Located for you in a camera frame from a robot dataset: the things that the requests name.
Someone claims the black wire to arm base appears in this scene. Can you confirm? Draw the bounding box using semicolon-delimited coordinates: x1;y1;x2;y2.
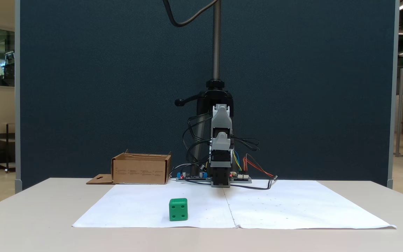
184;140;211;175

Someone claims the grey framed window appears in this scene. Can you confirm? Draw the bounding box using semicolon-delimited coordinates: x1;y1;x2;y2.
0;24;15;91

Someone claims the thick black camera cable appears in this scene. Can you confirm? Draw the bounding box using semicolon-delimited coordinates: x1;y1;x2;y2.
162;0;219;27

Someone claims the black forearm wire loop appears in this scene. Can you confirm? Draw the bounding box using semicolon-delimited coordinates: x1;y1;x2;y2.
182;115;212;165

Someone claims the black and grey tripod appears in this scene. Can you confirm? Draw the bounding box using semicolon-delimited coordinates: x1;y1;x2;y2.
174;0;236;175

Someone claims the blue power circuit board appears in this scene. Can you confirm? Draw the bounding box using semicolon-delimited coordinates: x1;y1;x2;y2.
176;171;210;182

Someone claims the green die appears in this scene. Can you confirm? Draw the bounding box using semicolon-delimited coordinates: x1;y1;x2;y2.
169;198;189;222

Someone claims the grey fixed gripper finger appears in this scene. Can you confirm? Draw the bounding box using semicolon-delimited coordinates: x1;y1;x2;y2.
211;136;232;151

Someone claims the brown cardboard box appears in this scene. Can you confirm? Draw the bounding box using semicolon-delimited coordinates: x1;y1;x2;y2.
86;150;172;185

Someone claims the black shelf cart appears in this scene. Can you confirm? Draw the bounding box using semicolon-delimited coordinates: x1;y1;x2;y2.
0;122;15;174

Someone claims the grey usb cable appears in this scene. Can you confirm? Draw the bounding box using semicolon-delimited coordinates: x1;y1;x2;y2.
169;163;191;180

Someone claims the yellow wire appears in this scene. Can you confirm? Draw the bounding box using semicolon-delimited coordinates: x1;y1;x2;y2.
232;149;243;173

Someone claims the black wrist wire loop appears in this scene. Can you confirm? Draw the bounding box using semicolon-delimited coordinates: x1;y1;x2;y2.
228;135;260;152

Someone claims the circuit board with red light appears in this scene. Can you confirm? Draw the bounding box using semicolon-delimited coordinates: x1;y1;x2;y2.
230;173;252;183

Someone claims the black cable with red connector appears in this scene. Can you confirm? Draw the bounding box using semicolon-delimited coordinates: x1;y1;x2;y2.
229;175;278;190

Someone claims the dark blue partition panel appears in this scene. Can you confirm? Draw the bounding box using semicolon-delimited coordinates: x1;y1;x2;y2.
15;0;400;191

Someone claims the orange wire bundle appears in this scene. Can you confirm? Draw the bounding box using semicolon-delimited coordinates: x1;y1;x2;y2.
242;154;275;179

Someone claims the white paper sheet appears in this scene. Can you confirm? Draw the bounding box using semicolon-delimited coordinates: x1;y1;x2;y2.
222;180;397;230
72;184;237;229

